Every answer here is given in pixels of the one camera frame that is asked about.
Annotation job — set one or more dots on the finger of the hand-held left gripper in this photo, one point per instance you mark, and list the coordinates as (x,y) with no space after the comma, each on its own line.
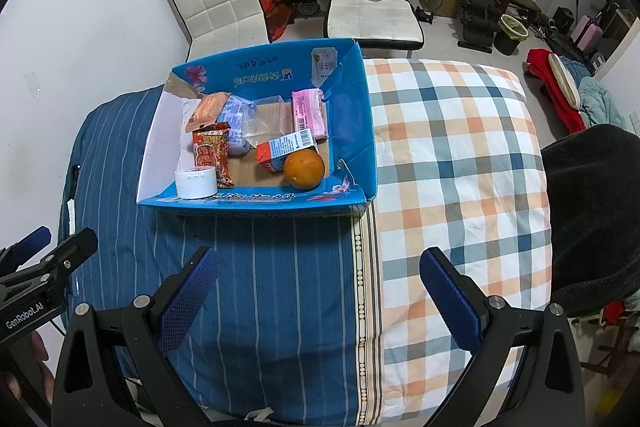
(70,257)
(32,243)

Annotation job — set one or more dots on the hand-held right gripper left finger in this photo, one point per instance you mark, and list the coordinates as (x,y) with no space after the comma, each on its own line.
(187,302)

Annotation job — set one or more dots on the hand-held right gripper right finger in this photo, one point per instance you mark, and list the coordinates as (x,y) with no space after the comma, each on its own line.
(450,302)

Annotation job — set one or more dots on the white round jar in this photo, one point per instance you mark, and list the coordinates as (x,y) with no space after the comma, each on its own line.
(195,184)

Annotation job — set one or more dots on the red snack packet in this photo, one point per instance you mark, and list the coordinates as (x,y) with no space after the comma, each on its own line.
(212,152)

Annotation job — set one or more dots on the orange fruit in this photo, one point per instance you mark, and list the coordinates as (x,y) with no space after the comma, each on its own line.
(304,169)

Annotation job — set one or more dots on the small red white carton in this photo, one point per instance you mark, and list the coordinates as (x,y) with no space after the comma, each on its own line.
(280,149)

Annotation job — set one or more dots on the blue wet wipes packet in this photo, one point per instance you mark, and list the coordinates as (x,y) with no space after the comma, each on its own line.
(237,122)

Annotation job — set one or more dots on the orange snack packet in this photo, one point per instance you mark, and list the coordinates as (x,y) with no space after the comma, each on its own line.
(207,109)

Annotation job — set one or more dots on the clear plastic bag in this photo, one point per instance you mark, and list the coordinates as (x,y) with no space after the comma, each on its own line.
(267,122)

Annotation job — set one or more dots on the blue cardboard box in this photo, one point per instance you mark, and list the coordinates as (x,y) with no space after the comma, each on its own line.
(350,107)

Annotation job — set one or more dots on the pink tissue packet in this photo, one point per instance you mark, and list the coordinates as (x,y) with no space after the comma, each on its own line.
(309,112)

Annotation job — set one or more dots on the person's left hand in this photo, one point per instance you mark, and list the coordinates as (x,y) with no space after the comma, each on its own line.
(40,349)

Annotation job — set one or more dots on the white paper tag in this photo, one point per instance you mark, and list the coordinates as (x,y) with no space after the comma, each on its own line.
(71,214)

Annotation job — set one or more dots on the blue striped bedsheet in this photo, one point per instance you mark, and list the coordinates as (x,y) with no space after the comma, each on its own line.
(275,282)

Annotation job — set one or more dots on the plaid pillow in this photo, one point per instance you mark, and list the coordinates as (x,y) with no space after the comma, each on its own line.
(450,157)

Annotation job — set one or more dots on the white clothes hanger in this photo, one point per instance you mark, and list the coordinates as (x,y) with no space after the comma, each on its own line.
(597,318)

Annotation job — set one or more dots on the black fleece cloth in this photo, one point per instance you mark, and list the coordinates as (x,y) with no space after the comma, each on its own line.
(595,207)

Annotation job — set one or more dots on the light blue cloth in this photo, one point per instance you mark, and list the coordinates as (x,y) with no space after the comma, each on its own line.
(600,102)

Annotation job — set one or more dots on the red cloth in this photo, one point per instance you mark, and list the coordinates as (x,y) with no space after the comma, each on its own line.
(540,67)

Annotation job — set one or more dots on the black trash bin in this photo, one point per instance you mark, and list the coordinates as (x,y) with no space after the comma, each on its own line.
(507,39)

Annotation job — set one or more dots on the white padded chair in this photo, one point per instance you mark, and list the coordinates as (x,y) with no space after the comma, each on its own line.
(215,2)
(370,19)

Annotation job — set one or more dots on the pink suitcase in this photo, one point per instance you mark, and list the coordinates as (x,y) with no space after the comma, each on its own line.
(585,32)

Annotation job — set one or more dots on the small black bag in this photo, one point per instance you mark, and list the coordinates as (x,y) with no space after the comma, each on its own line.
(564,21)

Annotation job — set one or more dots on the red plastic bag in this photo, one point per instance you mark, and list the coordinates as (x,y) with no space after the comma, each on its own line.
(272,7)

